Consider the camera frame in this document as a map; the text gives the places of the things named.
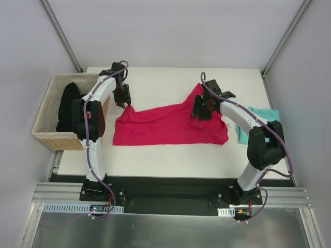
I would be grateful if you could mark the teal folded t shirt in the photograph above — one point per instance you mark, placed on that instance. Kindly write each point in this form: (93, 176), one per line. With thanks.
(268, 114)

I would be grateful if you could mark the wicker basket with liner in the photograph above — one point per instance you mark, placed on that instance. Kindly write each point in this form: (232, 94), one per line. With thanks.
(45, 125)

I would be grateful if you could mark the left white cable duct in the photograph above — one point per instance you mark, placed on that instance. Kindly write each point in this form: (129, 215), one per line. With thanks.
(81, 208)

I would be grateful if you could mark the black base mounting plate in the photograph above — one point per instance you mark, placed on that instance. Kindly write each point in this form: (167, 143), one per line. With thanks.
(169, 196)

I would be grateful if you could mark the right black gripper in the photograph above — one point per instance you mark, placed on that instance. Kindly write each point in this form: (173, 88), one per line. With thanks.
(196, 107)

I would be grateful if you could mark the left aluminium corner post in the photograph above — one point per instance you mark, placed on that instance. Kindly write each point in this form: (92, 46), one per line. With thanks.
(46, 6)

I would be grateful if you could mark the right aluminium corner post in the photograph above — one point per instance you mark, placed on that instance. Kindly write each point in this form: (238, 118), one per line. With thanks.
(286, 35)

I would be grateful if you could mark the right white cable duct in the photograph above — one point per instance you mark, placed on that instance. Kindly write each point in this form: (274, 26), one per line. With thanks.
(226, 212)

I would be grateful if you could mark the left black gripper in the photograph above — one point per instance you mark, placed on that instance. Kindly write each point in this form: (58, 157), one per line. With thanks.
(123, 95)

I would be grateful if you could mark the aluminium frame rail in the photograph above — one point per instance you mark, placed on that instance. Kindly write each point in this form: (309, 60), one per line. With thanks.
(278, 197)

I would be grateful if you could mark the aluminium corner post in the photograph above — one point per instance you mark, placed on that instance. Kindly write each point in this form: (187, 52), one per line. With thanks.
(286, 35)
(46, 6)

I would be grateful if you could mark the white cable duct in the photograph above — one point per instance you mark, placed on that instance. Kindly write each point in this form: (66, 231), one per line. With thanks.
(81, 208)
(226, 212)

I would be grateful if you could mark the black garment in basket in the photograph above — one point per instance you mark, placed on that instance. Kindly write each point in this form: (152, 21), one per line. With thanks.
(71, 92)

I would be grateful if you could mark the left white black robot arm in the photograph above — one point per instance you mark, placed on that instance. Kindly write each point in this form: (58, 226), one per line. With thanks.
(89, 123)

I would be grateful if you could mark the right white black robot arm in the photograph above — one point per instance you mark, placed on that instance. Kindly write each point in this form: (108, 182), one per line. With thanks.
(265, 138)

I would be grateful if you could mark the pink t shirt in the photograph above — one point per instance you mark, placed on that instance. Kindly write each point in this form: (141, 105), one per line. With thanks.
(169, 125)

